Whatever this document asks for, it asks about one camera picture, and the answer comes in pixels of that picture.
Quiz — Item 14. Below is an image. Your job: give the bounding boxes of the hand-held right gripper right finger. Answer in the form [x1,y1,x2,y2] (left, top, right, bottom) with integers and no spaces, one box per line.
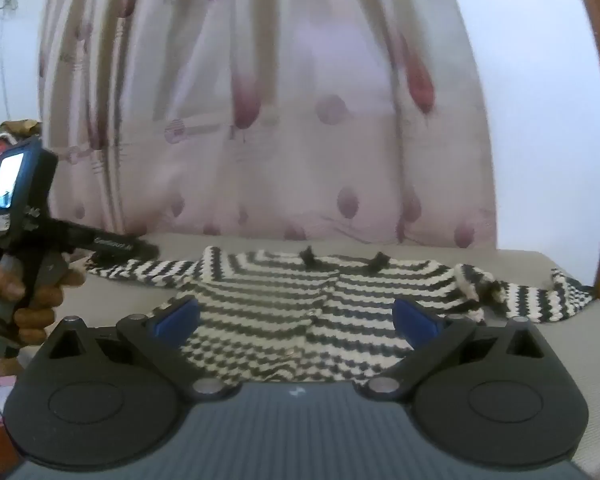
[360,298,546,403]

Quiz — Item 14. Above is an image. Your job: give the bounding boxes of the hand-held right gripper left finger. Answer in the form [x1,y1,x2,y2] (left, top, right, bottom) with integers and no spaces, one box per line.
[47,295,241,401]

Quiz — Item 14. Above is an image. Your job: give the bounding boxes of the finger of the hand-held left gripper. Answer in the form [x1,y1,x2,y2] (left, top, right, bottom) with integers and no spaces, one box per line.
[54,219,162,267]

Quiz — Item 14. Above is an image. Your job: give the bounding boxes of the black and white striped sweater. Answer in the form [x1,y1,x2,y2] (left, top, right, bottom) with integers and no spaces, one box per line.
[85,244,597,387]

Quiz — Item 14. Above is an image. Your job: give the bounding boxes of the person's left hand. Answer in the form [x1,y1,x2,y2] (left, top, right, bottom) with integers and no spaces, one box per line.
[0,265,86,347]

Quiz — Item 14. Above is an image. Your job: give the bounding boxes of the colourful patterned cloth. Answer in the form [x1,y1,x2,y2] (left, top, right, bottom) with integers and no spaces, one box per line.
[0,119,44,196]

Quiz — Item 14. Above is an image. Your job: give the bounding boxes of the grey woven mattress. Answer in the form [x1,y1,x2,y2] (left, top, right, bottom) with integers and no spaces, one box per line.
[10,232,600,480]

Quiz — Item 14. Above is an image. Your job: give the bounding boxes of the pink leaf-print curtain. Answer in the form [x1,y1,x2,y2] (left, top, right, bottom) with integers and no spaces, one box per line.
[37,0,499,252]

